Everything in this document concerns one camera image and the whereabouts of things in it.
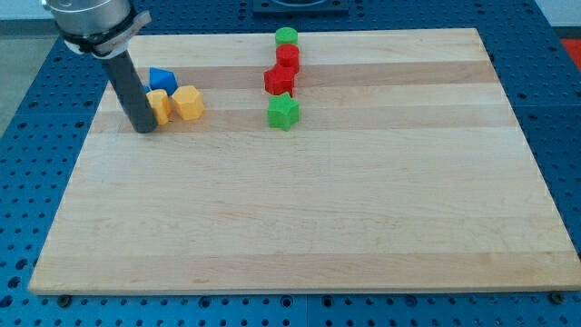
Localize yellow block left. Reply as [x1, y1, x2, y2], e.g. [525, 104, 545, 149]
[146, 89, 172, 125]

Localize blue triangular block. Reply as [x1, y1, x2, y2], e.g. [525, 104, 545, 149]
[149, 67, 178, 95]

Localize yellow hexagon block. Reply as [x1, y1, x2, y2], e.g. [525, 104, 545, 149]
[172, 85, 205, 120]

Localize red cylinder block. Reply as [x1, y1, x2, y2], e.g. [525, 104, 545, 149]
[275, 44, 300, 74]

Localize green cylinder block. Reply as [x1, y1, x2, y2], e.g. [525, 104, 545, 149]
[275, 26, 299, 46]

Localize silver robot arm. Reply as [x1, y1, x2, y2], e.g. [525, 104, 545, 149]
[41, 0, 152, 59]

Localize red star block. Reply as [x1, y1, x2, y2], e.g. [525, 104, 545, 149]
[263, 64, 295, 96]

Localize wooden board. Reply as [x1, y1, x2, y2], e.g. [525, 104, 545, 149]
[28, 28, 580, 295]

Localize green star block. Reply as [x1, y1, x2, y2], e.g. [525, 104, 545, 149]
[267, 92, 300, 131]

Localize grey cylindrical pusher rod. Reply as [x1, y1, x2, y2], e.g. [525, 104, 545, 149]
[102, 51, 158, 134]

